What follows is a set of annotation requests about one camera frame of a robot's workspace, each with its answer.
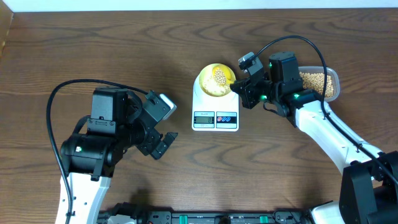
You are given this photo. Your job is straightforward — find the yellow plastic measuring scoop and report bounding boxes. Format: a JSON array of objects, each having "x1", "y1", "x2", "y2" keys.
[{"x1": 212, "y1": 64, "x2": 236, "y2": 86}]

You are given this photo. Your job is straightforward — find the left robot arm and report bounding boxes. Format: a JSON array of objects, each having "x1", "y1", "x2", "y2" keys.
[{"x1": 56, "y1": 86, "x2": 178, "y2": 223}]

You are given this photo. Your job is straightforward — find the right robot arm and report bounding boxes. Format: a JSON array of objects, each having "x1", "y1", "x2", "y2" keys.
[{"x1": 231, "y1": 52, "x2": 397, "y2": 223}]

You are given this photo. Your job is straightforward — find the soybeans in bowl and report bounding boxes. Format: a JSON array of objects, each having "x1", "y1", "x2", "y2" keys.
[{"x1": 201, "y1": 68, "x2": 231, "y2": 97}]

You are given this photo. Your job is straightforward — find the pale yellow plastic bowl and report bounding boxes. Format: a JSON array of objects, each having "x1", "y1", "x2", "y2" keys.
[{"x1": 199, "y1": 63, "x2": 236, "y2": 97}]

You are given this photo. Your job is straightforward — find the white digital kitchen scale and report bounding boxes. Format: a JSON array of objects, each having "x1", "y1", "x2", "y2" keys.
[{"x1": 192, "y1": 75, "x2": 239, "y2": 132}]

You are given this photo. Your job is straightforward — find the clear plastic soybean container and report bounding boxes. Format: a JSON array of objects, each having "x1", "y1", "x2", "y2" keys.
[{"x1": 298, "y1": 66, "x2": 340, "y2": 102}]

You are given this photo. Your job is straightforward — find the soybeans in container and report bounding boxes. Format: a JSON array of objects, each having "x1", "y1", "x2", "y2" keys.
[{"x1": 299, "y1": 72, "x2": 334, "y2": 98}]

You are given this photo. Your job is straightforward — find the black right camera cable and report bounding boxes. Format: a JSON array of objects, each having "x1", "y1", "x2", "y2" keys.
[{"x1": 253, "y1": 35, "x2": 398, "y2": 187}]

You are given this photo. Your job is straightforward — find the black camera cable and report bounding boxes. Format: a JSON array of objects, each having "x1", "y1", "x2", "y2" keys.
[
  {"x1": 46, "y1": 78, "x2": 149, "y2": 224},
  {"x1": 253, "y1": 35, "x2": 398, "y2": 187}
]

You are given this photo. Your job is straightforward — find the black left camera cable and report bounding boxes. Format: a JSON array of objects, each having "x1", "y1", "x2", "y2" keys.
[{"x1": 46, "y1": 78, "x2": 149, "y2": 224}]

